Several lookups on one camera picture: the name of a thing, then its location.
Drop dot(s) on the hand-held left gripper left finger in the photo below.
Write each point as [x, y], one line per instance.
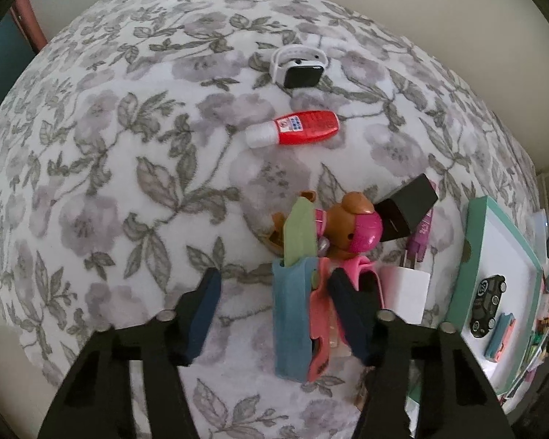
[205, 318]

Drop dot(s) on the floral printed blanket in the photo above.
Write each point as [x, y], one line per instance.
[119, 146]

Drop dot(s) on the white smartwatch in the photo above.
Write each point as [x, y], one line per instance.
[302, 75]

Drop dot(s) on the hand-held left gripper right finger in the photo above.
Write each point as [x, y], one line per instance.
[347, 318]

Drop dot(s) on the brown toy dog pink outfit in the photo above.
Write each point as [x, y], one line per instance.
[361, 233]

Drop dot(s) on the purple stick device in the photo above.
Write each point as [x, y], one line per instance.
[418, 238]

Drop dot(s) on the red glue bottle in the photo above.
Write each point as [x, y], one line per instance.
[306, 125]

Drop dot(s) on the black charger cube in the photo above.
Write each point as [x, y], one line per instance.
[407, 210]

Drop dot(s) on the blue and pink eraser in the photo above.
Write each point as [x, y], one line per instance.
[501, 336]

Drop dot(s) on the teal framed white tray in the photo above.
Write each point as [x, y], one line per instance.
[498, 256]

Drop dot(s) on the black toy car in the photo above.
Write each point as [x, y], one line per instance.
[487, 302]

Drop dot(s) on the white charger cube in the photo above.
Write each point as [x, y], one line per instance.
[407, 292]

